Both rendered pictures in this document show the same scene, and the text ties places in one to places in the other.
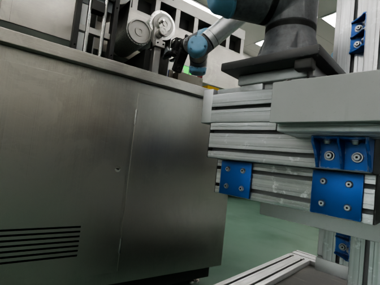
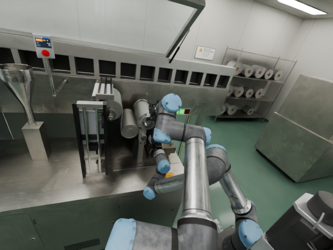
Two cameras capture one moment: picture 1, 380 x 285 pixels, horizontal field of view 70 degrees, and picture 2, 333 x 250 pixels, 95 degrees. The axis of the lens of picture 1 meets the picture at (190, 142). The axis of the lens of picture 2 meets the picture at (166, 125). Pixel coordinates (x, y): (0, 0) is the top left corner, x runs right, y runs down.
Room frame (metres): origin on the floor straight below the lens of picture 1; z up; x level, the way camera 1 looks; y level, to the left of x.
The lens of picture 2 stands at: (0.45, -0.11, 1.81)
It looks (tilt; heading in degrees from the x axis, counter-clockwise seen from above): 30 degrees down; 11
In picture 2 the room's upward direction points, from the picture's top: 12 degrees clockwise
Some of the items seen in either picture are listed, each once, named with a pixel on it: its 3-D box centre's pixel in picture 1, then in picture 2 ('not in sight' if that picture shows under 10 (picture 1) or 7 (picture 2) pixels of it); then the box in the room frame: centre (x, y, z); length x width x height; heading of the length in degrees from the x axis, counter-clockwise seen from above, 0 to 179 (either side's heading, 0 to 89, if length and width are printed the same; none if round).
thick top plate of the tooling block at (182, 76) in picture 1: (171, 86); (160, 136); (1.59, 0.14, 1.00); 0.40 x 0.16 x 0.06; 34
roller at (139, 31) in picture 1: (130, 38); (128, 122); (1.39, 0.37, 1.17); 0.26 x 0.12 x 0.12; 34
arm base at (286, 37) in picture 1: (288, 50); not in sight; (0.63, -0.21, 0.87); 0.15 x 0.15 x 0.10
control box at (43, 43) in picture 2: not in sight; (44, 46); (1.07, 0.67, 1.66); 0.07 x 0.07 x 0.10; 53
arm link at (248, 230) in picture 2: not in sight; (248, 235); (1.00, -0.55, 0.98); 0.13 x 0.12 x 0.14; 176
